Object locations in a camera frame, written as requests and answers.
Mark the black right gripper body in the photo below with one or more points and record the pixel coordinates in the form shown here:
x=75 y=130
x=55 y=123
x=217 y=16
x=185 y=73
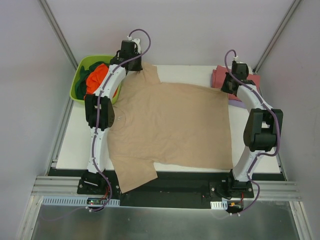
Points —
x=227 y=85

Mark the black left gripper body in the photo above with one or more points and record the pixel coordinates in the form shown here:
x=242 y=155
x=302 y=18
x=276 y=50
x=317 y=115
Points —
x=136 y=64

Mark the beige t shirt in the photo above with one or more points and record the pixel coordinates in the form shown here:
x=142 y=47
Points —
x=167 y=123

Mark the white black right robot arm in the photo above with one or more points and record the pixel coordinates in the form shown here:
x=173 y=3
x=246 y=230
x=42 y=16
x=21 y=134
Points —
x=261 y=134

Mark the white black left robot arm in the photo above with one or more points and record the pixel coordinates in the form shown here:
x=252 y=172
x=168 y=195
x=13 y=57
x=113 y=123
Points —
x=100 y=115

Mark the folded red t shirt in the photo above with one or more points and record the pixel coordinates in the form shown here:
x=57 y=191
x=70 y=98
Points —
x=219 y=75

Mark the folded purple t shirt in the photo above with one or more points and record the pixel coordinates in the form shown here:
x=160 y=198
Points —
x=236 y=103

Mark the orange t shirt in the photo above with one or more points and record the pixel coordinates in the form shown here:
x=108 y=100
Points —
x=97 y=73

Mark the green plastic basket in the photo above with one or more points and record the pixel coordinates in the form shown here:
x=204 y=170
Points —
x=86 y=62

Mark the dark green t shirt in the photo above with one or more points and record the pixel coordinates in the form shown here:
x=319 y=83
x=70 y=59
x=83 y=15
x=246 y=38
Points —
x=80 y=85

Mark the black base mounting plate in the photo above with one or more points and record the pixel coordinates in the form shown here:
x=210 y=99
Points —
x=187 y=190

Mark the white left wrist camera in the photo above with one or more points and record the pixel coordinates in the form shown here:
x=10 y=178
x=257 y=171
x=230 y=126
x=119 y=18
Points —
x=137 y=41

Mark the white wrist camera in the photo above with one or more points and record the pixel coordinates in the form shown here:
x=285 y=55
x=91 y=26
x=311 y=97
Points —
x=137 y=41
x=236 y=59

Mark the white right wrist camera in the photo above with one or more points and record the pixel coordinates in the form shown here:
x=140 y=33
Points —
x=236 y=59

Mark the right aluminium corner post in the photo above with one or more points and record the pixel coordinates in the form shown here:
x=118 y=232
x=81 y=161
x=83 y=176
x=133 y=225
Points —
x=278 y=32

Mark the aluminium corner post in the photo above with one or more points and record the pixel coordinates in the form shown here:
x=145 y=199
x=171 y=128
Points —
x=58 y=31
x=278 y=32

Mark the left aluminium corner post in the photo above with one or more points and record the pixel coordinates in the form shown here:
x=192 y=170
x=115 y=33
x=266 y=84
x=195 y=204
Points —
x=58 y=31

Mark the right white cable duct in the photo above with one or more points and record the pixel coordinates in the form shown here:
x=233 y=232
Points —
x=219 y=205

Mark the white cable duct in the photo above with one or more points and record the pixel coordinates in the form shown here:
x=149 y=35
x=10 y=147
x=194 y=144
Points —
x=75 y=201
x=219 y=205

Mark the aluminium front frame rail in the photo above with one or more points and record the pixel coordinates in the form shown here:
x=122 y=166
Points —
x=68 y=186

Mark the left white cable duct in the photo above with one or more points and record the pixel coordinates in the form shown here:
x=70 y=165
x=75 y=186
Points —
x=75 y=201

